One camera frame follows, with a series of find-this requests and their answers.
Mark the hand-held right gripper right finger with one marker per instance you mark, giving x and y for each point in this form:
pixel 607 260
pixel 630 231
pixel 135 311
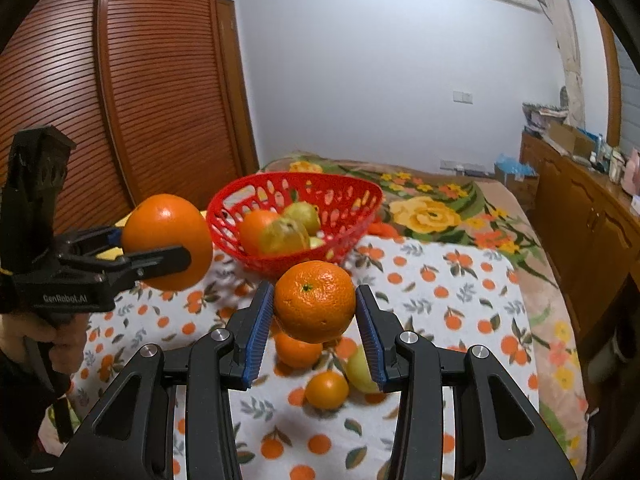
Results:
pixel 372 345

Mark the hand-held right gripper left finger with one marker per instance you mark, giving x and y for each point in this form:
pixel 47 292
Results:
pixel 257 340

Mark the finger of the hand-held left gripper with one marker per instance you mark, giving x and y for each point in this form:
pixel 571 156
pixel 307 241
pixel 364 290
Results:
pixel 90 240
pixel 160 262

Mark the large orange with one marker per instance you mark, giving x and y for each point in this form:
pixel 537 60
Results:
pixel 160 225
pixel 252 232

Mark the bumpy tangerine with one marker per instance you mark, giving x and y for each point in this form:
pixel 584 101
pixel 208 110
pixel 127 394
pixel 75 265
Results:
pixel 315 300

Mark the red perforated plastic basket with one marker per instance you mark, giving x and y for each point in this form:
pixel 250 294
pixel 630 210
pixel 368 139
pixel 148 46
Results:
pixel 280 264

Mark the large yellow-green citrus fruit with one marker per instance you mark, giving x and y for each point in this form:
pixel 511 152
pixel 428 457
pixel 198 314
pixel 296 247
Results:
pixel 285 237

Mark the small green citrus fruit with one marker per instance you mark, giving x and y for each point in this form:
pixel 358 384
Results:
pixel 316 242

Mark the person's left forearm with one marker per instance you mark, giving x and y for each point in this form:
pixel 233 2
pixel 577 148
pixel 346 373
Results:
pixel 20 410

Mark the person's left hand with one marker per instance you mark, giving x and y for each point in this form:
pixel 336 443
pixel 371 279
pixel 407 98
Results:
pixel 65 345

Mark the small tangerine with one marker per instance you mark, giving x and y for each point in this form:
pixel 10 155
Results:
pixel 297 355
pixel 327 390

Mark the floral blanket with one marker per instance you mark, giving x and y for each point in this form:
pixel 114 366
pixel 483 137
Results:
pixel 430 210

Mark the brown louvred wardrobe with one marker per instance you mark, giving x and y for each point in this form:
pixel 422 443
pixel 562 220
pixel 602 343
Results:
pixel 150 85

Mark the small cardboard box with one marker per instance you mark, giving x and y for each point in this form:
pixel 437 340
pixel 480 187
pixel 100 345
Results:
pixel 522 192

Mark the blue plastic bag pile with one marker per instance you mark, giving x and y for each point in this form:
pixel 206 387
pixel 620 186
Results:
pixel 515 166

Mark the wooden sideboard cabinet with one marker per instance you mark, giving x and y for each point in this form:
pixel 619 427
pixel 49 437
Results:
pixel 575 210

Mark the open cardboard box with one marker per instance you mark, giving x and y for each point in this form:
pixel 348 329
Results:
pixel 565 137

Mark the stack of magazines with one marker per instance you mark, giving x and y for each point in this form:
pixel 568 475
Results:
pixel 540 115

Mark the pink bottle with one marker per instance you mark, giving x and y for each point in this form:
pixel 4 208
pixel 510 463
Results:
pixel 632 172

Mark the cream curtain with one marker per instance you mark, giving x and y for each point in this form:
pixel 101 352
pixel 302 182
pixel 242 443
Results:
pixel 570 60

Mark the grey window blind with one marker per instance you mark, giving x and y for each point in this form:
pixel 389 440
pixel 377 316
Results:
pixel 631 110

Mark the white wall switch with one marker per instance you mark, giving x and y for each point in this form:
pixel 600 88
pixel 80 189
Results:
pixel 463 96

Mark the wooden window frame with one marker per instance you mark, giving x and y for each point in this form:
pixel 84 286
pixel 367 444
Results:
pixel 612 85

